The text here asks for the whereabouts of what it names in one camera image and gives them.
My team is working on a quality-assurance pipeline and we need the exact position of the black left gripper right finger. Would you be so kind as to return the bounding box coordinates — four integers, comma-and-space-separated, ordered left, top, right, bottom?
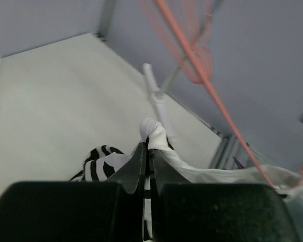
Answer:
149, 149, 191, 196

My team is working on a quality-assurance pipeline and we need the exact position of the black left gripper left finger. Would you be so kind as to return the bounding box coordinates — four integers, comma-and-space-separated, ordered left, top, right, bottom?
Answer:
107, 142, 147, 195

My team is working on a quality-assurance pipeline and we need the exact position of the black white striped tank top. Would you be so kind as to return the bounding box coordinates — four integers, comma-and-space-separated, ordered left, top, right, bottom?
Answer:
65, 118, 301, 241

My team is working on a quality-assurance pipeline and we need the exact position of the pink hanger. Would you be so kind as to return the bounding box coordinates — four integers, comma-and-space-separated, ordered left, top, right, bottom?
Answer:
138, 1, 202, 84
181, 1, 212, 80
153, 0, 303, 190

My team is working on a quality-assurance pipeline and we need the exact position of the white clothes rack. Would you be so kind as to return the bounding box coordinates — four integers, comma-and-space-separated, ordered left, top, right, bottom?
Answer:
143, 1, 223, 138

